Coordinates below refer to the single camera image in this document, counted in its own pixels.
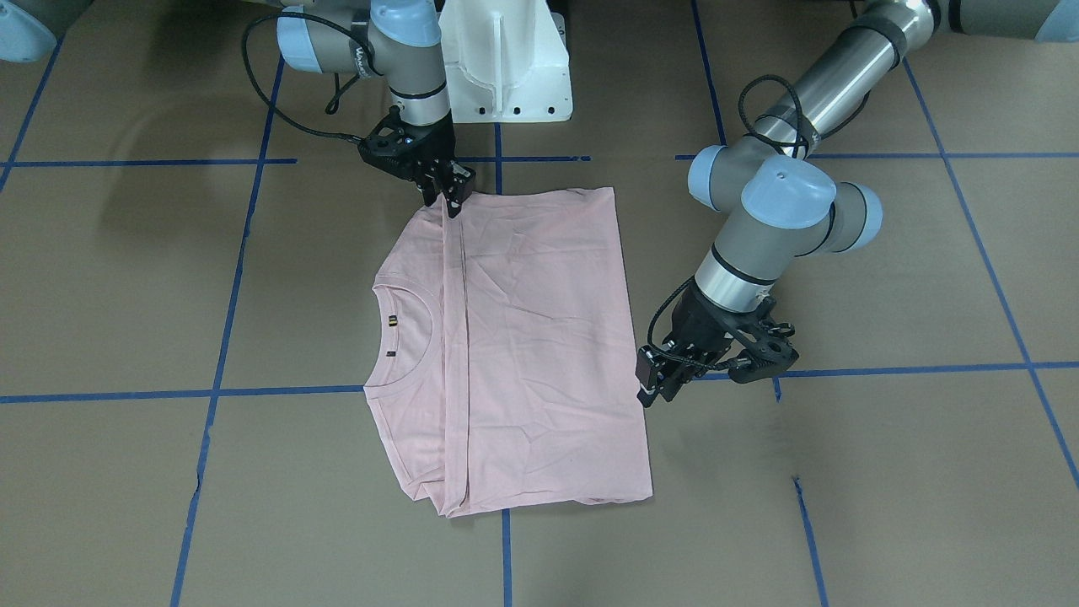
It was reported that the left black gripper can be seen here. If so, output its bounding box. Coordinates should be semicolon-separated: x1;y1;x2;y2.
636;279;738;408

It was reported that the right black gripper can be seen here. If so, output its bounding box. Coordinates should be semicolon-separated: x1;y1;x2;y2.
406;114;475;219

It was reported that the pink Snoopy t-shirt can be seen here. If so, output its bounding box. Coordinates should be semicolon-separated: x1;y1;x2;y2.
363;187;652;518

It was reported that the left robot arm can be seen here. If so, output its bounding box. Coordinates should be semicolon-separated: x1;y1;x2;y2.
636;1;1076;406

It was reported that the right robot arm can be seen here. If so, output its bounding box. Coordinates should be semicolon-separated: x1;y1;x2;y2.
240;1;475;218

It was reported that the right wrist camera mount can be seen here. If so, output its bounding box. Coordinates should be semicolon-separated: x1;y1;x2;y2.
356;115;416;181

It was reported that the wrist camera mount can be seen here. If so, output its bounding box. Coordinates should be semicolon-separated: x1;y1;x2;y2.
356;115;416;181
724;296;800;384

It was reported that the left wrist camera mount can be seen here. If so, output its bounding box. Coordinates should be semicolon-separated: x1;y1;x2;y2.
724;296;800;384

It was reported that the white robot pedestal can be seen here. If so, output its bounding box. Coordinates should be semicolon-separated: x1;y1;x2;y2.
439;1;574;124

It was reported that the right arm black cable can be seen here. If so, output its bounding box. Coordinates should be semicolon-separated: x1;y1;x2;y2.
241;13;380;144

